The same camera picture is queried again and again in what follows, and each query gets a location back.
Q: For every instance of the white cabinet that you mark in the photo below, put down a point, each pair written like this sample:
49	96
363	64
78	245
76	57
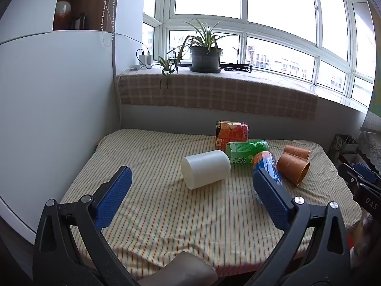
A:
59	119

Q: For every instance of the black device on windowsill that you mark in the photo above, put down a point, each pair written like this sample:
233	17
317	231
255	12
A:
236	66

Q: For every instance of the striped table cloth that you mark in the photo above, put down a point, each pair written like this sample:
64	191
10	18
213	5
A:
178	220

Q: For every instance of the white charger plug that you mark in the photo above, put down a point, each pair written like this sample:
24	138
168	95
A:
148	58
142	58

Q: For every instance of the orange and blue bottle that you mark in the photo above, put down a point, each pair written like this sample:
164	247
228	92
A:
268	161

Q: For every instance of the cardboard box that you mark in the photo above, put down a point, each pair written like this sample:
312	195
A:
342	147

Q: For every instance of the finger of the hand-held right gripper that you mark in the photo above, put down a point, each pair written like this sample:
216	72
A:
367	171
346	173

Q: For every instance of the white cup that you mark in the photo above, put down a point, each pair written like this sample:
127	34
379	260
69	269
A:
207	168

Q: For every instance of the white window frame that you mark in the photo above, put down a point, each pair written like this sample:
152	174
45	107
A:
244	28

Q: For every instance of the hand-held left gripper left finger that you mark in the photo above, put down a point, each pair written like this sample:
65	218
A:
114	196

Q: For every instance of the black plant saucer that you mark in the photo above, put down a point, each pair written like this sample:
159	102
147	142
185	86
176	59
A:
205	69

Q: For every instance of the potted spider plant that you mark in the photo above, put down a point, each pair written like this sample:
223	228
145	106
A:
205	55

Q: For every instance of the red snack bag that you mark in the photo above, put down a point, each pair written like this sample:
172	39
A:
233	132

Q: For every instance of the person's knee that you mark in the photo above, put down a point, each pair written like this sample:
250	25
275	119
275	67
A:
181	269

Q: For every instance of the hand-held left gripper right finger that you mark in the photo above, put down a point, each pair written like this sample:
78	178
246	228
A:
271	198

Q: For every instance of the green tea bottle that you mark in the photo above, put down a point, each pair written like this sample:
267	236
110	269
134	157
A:
242	152

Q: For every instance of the dark small bottle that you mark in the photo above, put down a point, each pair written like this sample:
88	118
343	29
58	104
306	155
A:
79	21

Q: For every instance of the white power strip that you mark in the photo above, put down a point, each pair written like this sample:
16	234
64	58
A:
143	66

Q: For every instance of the white and red vase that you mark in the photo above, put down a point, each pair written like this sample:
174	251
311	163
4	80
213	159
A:
62	15

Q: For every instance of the small spider plant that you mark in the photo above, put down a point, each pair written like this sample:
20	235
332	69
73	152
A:
168	65

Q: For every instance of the wooden wall shelf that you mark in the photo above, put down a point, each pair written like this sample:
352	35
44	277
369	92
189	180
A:
95	3

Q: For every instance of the white lace cloth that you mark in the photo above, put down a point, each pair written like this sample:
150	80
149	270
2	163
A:
370	149

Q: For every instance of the checked windowsill cloth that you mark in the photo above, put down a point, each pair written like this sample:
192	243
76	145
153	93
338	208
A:
223	92

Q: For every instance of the orange cup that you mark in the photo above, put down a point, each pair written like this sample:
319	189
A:
293	166
297	152

